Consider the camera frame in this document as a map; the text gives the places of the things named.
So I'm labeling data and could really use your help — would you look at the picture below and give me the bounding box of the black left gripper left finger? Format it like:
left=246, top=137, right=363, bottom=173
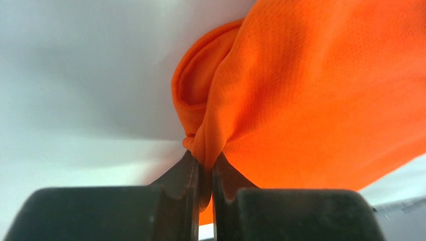
left=5, top=152, right=199, bottom=240

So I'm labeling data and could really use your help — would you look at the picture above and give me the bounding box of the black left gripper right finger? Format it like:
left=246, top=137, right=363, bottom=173
left=212, top=154, right=384, bottom=241

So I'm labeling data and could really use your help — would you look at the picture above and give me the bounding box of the orange t shirt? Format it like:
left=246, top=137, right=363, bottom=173
left=171, top=1, right=425, bottom=205

